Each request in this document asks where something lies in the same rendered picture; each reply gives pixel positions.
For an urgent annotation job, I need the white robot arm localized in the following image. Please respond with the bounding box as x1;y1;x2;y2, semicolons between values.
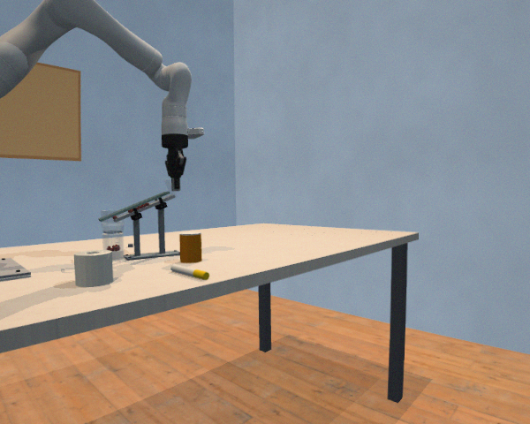
0;0;204;139

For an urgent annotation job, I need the brown cylinder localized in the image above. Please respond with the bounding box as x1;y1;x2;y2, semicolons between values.
179;231;202;263

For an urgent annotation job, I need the grey cylinder with yellow cap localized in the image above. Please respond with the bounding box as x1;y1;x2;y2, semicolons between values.
170;264;209;280

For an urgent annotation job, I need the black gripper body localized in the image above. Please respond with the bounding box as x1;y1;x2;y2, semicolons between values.
162;133;188;167

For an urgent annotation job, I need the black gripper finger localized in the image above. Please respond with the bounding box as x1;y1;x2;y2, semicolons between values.
170;150;186;191
165;155;172;178

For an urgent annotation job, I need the clear glass vial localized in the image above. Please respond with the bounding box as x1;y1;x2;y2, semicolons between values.
102;233;125;261

